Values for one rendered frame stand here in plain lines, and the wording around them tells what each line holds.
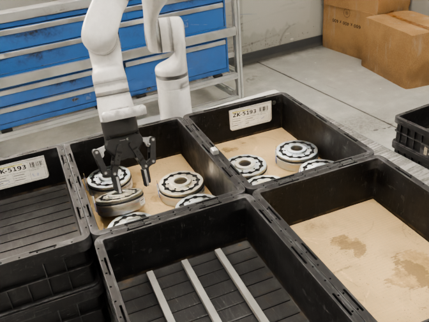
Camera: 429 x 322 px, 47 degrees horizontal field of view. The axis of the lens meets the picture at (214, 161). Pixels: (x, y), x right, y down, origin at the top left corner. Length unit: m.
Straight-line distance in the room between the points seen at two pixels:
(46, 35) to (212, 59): 1.04
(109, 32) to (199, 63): 2.23
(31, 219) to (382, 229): 0.74
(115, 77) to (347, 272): 0.58
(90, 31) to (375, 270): 0.69
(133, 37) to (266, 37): 1.77
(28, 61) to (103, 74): 1.88
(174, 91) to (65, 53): 1.59
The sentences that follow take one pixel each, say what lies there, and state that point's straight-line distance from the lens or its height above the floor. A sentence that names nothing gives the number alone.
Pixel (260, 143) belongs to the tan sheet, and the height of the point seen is 0.83.
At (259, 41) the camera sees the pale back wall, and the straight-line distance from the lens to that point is 4.47.
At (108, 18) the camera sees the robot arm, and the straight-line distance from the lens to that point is 1.04.
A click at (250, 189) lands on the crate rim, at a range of 0.96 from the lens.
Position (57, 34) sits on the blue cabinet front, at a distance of 2.89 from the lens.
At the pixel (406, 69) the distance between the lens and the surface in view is 3.87.
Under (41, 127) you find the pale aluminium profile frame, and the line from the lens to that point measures 3.01.
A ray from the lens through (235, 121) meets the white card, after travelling 1.33.
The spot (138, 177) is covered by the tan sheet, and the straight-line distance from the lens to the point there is 1.23.
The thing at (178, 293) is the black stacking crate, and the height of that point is 0.83.
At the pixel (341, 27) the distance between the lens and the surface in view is 4.61.
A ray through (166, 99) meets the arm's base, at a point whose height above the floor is 0.92.
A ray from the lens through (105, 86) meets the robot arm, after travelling 1.04.
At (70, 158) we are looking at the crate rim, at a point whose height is 0.93.
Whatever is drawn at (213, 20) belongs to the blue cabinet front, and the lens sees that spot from 3.21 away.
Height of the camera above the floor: 1.45
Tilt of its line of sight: 30 degrees down
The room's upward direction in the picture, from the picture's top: 5 degrees counter-clockwise
